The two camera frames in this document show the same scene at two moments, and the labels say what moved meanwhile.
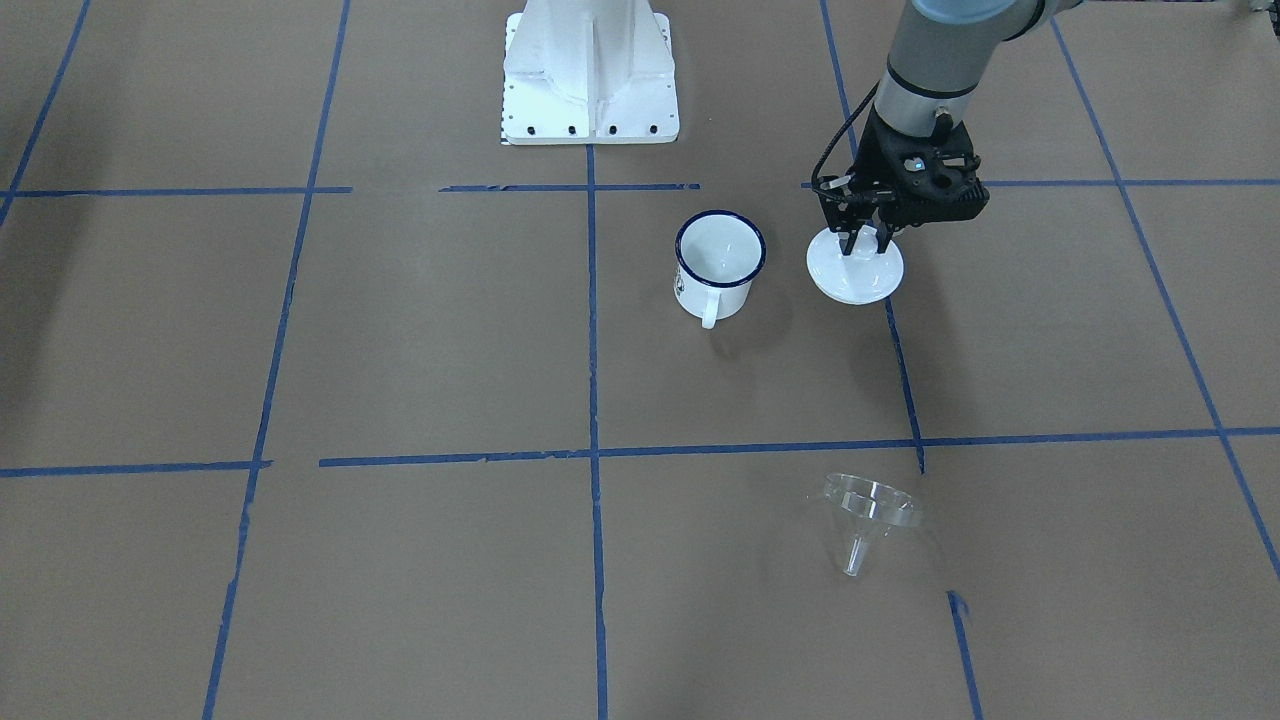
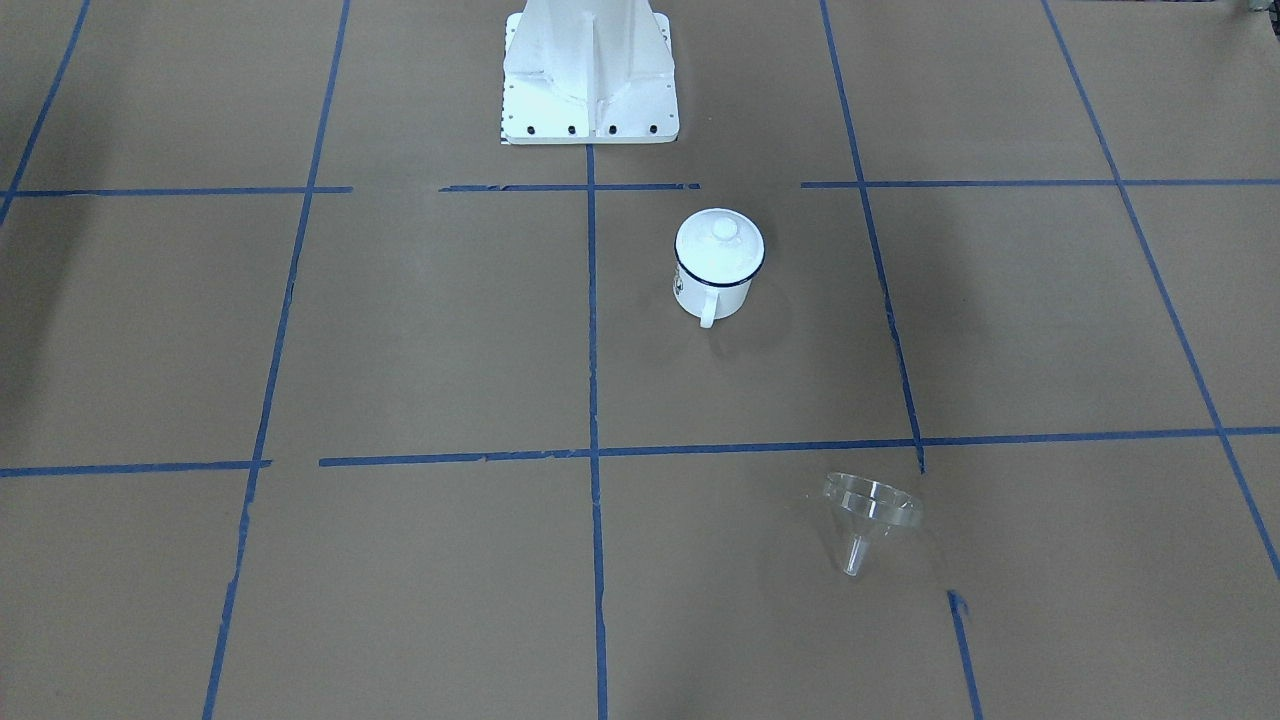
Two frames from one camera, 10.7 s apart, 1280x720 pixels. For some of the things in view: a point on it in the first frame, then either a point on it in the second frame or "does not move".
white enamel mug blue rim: (718, 255) does not move
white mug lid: (864, 276) -> (719, 246)
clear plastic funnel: (864, 508) does not move
